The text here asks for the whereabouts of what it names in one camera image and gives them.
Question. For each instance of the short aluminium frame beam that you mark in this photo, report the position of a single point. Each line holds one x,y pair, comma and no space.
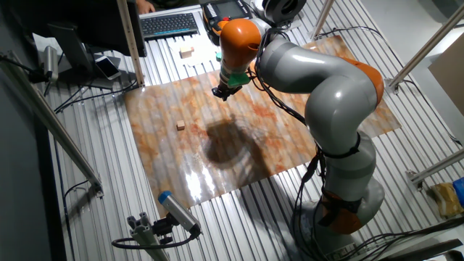
438,166

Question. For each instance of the large wooden block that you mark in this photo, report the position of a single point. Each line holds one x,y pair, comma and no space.
186,51

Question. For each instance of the brown cardboard panel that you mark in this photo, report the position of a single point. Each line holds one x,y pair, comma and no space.
451,72

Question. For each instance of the aluminium frame post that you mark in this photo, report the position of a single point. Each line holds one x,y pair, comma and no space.
427,47
322,18

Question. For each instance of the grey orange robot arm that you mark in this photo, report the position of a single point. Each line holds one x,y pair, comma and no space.
337,98

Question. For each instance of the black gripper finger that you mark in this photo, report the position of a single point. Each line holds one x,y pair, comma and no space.
224,97
216,92

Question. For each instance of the person hand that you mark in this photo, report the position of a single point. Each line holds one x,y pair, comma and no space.
145,6

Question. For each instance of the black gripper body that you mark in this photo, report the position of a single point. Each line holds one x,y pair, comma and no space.
228,89

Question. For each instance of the black camera bracket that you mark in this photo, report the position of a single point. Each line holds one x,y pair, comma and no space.
163,228

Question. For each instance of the silver camera with blue end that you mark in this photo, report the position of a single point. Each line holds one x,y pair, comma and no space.
179,212

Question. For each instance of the long aluminium frame beam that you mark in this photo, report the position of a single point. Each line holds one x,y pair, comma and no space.
54,127

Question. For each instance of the aluminium profile camera stand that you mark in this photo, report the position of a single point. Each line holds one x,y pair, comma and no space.
146,239

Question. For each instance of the orange marble pattern mat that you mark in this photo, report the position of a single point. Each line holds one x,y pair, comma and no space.
199,145

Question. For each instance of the black computer monitor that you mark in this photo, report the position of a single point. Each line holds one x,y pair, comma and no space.
90,25

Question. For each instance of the silver cylinder camera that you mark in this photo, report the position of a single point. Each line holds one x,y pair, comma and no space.
51,62

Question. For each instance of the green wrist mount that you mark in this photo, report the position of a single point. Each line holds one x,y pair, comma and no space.
237,79

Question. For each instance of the blue bag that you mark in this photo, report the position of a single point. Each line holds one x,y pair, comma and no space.
459,190

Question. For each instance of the black keyboard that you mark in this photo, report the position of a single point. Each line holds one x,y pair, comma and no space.
168,25

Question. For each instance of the tan upright frame post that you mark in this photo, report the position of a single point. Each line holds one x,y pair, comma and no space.
130,40

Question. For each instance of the white paper sheets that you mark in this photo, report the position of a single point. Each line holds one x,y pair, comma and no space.
203,54

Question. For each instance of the orange black teach pendant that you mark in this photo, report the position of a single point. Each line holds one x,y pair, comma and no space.
224,9

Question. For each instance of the yellow bag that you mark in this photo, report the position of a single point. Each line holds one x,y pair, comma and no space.
447,199

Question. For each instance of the white smartphone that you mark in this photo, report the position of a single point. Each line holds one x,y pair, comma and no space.
108,67

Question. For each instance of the small wooden block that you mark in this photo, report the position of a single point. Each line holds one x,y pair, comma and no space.
180,125

